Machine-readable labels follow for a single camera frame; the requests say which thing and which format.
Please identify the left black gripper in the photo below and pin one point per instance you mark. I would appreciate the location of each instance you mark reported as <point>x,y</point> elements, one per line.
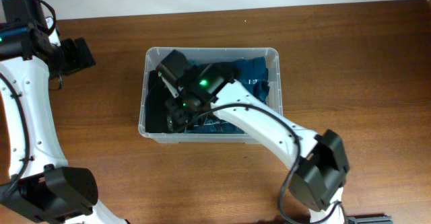
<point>77,61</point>

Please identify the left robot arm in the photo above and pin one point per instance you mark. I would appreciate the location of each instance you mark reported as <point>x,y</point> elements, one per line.
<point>43,187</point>

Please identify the dark blue jeans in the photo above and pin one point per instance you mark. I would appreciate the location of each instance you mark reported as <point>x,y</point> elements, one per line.
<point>212,125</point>

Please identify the blue taped shirt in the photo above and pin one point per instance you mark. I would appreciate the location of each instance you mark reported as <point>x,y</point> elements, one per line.
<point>256,76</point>

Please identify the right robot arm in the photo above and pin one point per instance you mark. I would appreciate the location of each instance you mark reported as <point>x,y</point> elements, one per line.
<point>317,164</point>

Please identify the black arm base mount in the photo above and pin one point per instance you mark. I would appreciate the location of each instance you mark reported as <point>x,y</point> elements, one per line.
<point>370,220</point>

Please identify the clear plastic storage bin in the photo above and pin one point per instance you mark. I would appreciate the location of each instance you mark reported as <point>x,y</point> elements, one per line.
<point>206,56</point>

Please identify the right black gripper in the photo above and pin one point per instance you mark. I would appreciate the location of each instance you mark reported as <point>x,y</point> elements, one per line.
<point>179,112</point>

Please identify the black taped shirt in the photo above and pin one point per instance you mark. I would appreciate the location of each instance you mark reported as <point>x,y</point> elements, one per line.
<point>158,119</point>

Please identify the dark grey taped shirt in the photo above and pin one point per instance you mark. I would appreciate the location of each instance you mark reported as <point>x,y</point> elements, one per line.
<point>225,70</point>

